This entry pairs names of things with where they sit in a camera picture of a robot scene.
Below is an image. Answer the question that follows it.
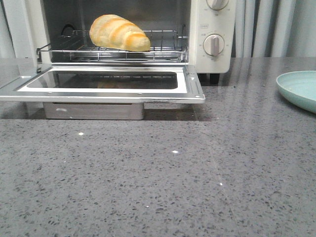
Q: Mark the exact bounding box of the glass oven door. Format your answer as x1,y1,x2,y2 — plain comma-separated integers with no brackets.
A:
0,65,205,104

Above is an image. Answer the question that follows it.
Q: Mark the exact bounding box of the golden croissant bread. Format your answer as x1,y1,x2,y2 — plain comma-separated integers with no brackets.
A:
89,14,151,52

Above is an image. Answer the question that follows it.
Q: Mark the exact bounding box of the lower oven knob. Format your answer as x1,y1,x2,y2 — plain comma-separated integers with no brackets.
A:
203,34,224,56

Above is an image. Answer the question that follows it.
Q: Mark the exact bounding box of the oven knob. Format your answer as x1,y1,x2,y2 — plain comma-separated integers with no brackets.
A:
206,0,229,11
203,34,224,56

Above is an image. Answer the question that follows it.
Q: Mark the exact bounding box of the white Toshiba toaster oven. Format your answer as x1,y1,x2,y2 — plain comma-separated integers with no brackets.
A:
31,0,237,84

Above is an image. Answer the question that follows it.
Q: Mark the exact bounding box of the upper oven knob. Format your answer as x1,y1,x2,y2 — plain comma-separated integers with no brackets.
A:
206,0,229,11

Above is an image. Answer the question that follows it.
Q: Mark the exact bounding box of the grey curtain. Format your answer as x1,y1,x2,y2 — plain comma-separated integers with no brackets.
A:
0,0,316,58

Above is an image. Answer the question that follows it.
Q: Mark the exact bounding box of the light green plate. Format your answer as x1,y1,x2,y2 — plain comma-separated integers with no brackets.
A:
276,71,316,114

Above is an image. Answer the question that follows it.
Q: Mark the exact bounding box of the wire oven rack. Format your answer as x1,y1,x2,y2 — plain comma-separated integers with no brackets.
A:
37,30,188,63

